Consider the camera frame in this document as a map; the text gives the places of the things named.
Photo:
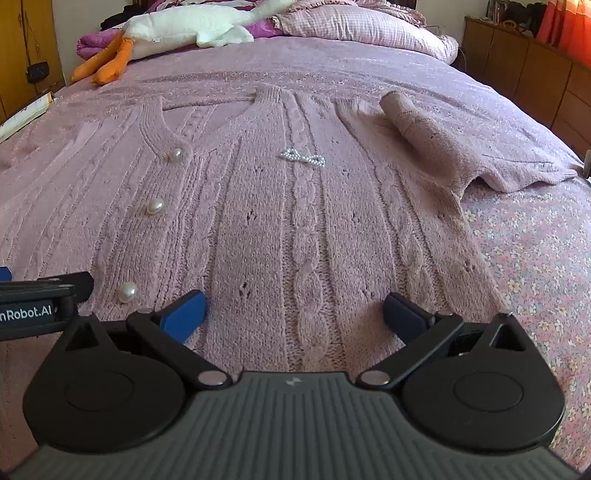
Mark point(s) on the pink checkered pillow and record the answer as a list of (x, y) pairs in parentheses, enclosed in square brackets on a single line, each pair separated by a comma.
[(360, 23)]

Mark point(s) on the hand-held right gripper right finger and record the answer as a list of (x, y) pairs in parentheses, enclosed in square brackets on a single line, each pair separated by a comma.
[(402, 318)]

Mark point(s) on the white goose plush toy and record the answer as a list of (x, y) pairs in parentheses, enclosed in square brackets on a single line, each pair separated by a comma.
[(184, 23)]

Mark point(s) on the orange curtain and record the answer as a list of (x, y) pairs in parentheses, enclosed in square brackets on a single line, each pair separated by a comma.
[(568, 23)]

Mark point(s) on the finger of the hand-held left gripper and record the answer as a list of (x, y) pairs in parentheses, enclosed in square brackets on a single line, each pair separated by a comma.
[(69, 282)]

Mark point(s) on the purple blanket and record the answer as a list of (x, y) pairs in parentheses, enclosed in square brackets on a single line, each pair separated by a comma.
[(87, 46)]

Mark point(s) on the wooden dresser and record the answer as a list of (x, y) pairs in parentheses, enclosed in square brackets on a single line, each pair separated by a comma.
[(531, 69)]

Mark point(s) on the dark bag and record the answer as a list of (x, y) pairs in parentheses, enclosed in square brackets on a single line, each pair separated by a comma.
[(526, 16)]

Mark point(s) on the dark wooden headboard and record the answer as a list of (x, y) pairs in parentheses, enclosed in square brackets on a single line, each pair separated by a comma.
[(408, 3)]

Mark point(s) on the wooden wardrobe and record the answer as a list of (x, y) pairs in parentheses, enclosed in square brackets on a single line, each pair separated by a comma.
[(18, 37)]

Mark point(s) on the dark cloth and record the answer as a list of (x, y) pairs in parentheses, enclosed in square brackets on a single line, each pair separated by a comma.
[(115, 21)]

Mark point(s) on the pink knit cardigan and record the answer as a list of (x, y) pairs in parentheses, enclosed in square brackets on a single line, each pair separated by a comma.
[(277, 230)]

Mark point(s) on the white book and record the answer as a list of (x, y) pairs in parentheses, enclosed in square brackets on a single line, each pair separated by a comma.
[(23, 117)]

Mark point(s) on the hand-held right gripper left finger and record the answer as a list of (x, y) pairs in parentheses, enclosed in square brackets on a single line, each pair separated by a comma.
[(184, 318)]

